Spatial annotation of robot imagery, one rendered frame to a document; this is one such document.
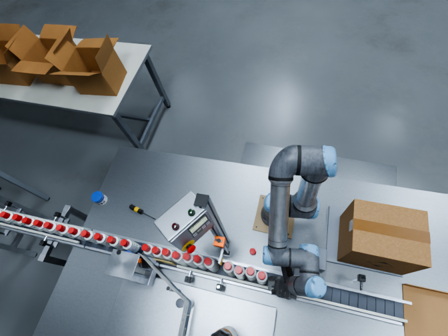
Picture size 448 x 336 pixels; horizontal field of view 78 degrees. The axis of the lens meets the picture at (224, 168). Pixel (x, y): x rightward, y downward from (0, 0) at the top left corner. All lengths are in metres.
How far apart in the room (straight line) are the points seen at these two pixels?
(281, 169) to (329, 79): 2.44
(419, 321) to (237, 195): 1.04
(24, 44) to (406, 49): 3.77
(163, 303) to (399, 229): 1.15
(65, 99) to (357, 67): 2.96
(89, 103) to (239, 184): 1.44
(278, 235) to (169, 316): 0.73
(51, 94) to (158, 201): 1.49
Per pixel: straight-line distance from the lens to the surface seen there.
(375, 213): 1.40
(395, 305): 1.60
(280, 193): 1.06
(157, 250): 1.39
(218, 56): 3.69
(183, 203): 0.98
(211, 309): 1.50
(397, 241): 1.40
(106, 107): 2.42
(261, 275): 1.29
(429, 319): 1.70
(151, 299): 1.59
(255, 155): 1.77
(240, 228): 1.59
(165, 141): 3.00
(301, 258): 1.15
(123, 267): 1.37
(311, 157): 1.03
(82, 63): 2.70
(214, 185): 1.70
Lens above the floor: 2.36
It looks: 62 degrees down
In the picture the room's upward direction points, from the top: 15 degrees counter-clockwise
